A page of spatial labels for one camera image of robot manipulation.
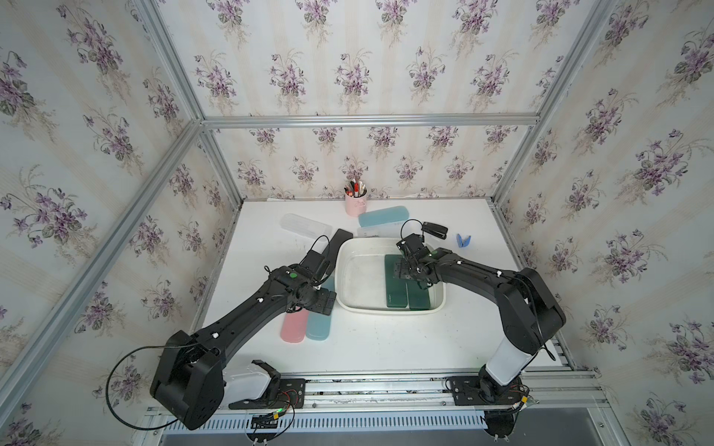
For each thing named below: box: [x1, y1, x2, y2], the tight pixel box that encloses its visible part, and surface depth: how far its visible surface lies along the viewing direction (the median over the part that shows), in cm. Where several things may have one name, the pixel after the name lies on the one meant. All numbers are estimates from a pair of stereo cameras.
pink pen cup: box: [343, 179, 369, 218], surface depth 113 cm
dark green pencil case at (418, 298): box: [407, 278, 431, 311], surface depth 91 cm
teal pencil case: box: [357, 206, 410, 228], surface depth 118 cm
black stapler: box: [422, 221, 449, 240], surface depth 110 cm
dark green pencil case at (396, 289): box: [384, 254, 409, 308], surface depth 91 cm
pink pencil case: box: [279, 307, 310, 343], surface depth 85 cm
